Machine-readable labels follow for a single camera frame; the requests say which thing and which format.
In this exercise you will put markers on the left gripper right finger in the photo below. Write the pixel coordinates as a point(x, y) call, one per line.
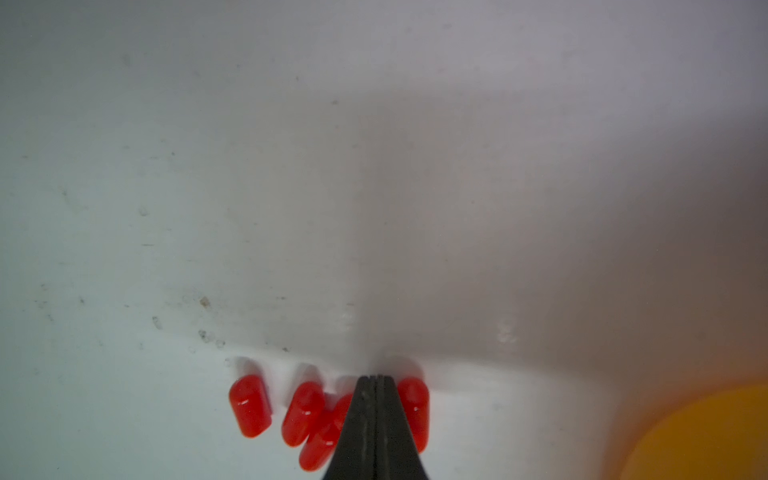
point(396, 456)

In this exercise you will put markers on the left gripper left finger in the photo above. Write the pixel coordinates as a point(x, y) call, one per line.
point(354, 456)

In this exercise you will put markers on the red sleeve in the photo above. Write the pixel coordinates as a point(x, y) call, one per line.
point(323, 438)
point(304, 410)
point(415, 400)
point(250, 404)

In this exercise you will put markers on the yellow plastic storage box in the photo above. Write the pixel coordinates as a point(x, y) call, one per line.
point(719, 436)

